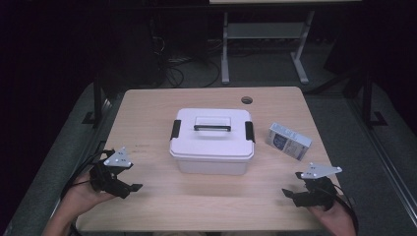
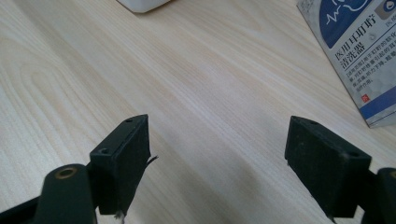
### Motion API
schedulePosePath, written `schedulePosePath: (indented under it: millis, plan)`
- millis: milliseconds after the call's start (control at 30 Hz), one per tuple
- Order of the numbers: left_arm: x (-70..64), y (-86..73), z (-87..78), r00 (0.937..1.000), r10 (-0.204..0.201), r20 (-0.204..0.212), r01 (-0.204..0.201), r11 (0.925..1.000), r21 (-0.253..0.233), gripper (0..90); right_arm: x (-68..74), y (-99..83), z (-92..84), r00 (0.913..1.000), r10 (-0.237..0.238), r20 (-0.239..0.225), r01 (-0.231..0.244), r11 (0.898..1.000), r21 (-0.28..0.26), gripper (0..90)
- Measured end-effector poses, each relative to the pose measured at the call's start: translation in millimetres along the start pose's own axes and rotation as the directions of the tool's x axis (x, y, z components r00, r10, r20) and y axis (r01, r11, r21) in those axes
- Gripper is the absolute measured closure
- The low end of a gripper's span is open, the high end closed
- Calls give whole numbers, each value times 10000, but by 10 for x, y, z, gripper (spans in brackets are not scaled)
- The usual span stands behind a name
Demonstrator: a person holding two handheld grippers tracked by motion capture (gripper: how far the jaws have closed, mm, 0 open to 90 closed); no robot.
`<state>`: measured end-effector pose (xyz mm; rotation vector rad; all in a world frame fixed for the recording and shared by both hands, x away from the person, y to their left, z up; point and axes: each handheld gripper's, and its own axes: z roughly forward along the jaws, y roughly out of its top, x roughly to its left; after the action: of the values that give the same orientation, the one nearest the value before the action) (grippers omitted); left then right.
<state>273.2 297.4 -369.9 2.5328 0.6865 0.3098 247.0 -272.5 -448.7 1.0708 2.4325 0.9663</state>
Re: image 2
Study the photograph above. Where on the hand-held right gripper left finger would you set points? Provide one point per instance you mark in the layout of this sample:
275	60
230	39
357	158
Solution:
120	168

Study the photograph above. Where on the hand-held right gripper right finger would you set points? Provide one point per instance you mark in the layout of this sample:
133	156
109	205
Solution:
327	174

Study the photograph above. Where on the silver blue medicine box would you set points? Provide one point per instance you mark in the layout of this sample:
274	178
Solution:
358	46

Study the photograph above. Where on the white plastic storage box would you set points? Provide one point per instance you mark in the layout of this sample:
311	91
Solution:
143	4

